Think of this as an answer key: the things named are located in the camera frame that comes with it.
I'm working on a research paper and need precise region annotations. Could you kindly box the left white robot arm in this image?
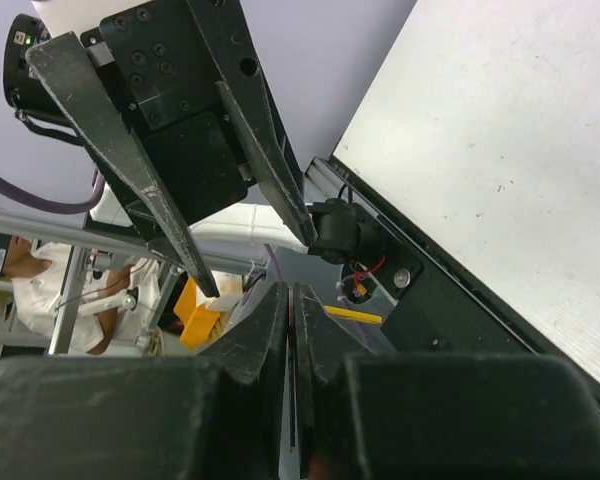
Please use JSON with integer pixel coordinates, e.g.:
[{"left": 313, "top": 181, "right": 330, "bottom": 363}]
[{"left": 3, "top": 1, "right": 346, "bottom": 296}]

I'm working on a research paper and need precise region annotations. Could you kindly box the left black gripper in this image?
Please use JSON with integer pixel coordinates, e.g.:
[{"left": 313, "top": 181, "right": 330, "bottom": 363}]
[{"left": 26, "top": 1, "right": 316, "bottom": 297}]

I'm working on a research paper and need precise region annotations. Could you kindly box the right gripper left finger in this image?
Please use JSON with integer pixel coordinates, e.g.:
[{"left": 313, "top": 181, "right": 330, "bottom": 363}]
[{"left": 0, "top": 282, "right": 288, "bottom": 479}]

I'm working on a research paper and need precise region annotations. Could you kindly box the yellow key tag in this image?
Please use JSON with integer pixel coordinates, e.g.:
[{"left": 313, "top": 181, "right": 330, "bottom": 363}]
[{"left": 324, "top": 306, "right": 383, "bottom": 325}]

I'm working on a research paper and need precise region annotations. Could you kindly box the person in white shirt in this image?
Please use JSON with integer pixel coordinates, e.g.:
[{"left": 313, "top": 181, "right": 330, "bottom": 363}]
[{"left": 2, "top": 236, "right": 159, "bottom": 355}]

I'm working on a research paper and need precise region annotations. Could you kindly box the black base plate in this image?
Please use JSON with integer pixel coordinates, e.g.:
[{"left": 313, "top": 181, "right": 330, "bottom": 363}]
[{"left": 329, "top": 154, "right": 600, "bottom": 431}]

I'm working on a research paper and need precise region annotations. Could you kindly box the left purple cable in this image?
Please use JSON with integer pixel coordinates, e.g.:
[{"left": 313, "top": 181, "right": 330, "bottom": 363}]
[{"left": 0, "top": 162, "right": 106, "bottom": 216}]

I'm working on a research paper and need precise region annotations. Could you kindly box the yellow plastic bin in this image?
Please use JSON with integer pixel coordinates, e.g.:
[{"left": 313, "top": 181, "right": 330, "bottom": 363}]
[{"left": 174, "top": 278, "right": 221, "bottom": 349}]

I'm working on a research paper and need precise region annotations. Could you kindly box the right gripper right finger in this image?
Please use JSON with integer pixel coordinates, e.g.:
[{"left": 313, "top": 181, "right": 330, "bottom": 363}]
[{"left": 292, "top": 284, "right": 600, "bottom": 479}]

